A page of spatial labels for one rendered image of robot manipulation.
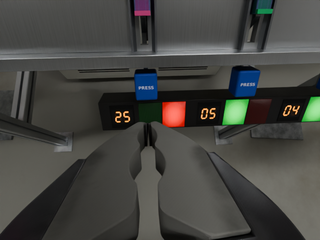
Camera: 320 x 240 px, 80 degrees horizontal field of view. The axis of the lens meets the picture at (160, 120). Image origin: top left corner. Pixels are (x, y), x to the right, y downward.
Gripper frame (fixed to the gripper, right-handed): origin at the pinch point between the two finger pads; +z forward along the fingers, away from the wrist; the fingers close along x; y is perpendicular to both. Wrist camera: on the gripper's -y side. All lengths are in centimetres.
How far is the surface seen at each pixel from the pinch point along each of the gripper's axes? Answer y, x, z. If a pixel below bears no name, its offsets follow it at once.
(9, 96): 26, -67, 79
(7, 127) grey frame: 19, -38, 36
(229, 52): -3.1, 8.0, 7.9
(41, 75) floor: 18, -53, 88
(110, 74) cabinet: 16, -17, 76
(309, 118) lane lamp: 6.3, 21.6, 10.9
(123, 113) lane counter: 4.3, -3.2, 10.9
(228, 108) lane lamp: 4.3, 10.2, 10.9
